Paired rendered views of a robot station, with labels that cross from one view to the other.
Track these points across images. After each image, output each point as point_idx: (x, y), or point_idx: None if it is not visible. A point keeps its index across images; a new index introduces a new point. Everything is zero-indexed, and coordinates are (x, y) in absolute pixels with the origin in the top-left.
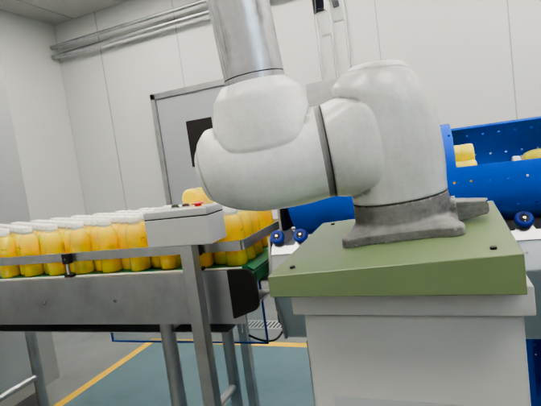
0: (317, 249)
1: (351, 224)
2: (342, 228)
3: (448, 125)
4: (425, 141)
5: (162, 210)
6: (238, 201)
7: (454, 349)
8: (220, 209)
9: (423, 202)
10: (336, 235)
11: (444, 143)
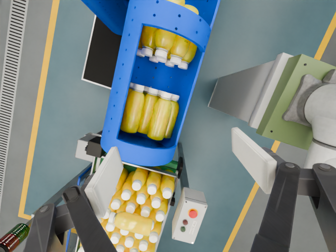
0: (311, 140)
1: (280, 123)
2: (284, 127)
3: (182, 7)
4: None
5: (192, 234)
6: None
7: None
8: (187, 198)
9: None
10: (296, 131)
11: (204, 29)
